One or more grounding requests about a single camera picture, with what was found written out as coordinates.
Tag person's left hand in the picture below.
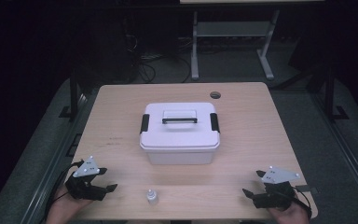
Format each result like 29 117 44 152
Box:
46 186 93 224

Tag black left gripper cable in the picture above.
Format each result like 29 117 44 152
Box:
44 160 85 224

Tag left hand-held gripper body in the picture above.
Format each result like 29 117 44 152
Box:
64 155 109 202

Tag tangle of black floor cables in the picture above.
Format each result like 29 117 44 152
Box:
127 32 194 84

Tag person's right hand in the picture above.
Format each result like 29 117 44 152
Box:
268 201 310 224

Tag aluminium floor rail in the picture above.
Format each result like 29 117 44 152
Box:
20 90 99 224
310 92 358 217

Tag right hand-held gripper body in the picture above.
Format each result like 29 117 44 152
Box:
252 165 301 210

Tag white box lid black latches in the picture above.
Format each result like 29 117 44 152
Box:
139 102 221 153

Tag grey metal stand frame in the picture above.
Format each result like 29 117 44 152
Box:
190 8 282 81

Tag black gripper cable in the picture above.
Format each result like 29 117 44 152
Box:
44 160 85 224
290 189 313 219

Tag black tape strip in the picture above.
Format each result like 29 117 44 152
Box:
295 184 319 194

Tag white plastic storage box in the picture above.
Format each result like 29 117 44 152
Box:
141 145 220 166

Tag black upright stand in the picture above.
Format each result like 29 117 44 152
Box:
307 63 350 121
58 66 89 121

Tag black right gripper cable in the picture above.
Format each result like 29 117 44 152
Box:
290 189 313 219

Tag small white dropper bottle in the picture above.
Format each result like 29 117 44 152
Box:
145 189 159 206

